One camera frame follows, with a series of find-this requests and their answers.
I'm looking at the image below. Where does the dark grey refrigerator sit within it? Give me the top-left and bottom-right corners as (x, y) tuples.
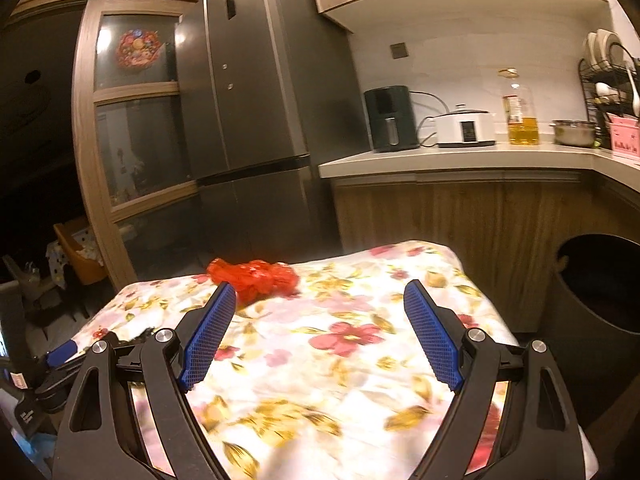
(176, 0), (370, 263)

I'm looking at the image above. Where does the cooking oil bottle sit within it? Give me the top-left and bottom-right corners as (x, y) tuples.
(498, 67), (539, 145)

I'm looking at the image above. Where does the steel bowl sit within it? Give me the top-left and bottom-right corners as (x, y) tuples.
(550, 120), (599, 148)

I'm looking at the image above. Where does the black air fryer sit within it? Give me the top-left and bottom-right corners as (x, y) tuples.
(363, 86), (420, 153)

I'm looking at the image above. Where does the pink utensil basket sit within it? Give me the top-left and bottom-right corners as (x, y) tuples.
(608, 114), (640, 160)

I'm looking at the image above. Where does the dark wall socket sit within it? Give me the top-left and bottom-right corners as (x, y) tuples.
(390, 42), (409, 60)

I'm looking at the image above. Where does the round red door decoration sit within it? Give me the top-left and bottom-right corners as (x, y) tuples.
(115, 28), (164, 70)

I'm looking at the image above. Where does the black dish rack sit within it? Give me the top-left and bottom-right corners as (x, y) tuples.
(578, 28), (639, 151)

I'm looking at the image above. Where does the black trash bin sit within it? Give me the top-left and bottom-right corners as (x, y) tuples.
(538, 233), (639, 427)

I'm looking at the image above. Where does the floral tablecloth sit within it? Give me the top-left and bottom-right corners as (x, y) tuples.
(74, 240), (514, 479)

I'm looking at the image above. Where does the wooden glass door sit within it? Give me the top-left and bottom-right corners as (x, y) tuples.
(72, 0), (206, 289)

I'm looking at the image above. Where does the white ladle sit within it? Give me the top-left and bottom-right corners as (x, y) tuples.
(625, 62), (640, 120)

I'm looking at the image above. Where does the wooden lower cabinet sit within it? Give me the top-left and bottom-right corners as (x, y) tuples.
(331, 169), (639, 333)

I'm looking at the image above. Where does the red crumpled plastic wrapper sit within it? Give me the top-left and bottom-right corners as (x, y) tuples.
(206, 258), (299, 307)

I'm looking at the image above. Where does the white rice cooker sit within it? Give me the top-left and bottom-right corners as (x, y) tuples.
(435, 105), (496, 148)

